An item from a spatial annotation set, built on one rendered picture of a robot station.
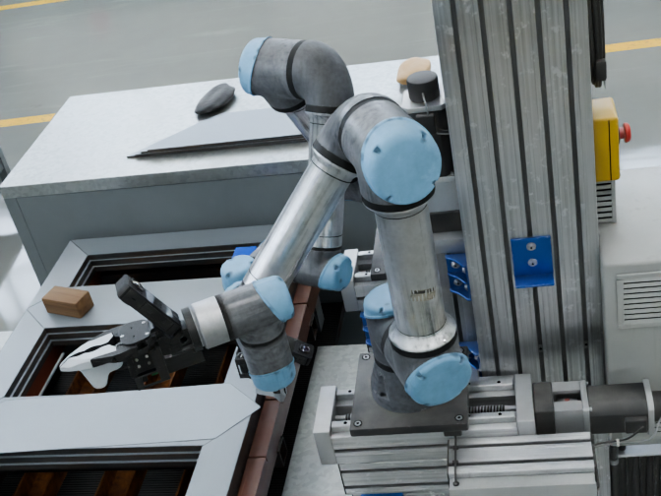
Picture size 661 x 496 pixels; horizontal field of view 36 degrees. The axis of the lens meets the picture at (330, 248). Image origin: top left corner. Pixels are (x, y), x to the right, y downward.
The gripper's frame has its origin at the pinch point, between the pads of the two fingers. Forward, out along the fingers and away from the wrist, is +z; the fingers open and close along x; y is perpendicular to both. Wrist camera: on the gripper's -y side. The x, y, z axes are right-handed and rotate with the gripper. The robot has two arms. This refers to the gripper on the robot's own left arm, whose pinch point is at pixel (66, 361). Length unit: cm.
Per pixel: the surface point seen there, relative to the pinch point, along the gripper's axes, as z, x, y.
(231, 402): -24, 56, 52
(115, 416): 2, 65, 51
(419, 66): -113, 142, 18
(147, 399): -6, 67, 50
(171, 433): -9, 53, 52
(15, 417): 24, 78, 49
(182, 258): -27, 126, 45
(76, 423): 11, 68, 50
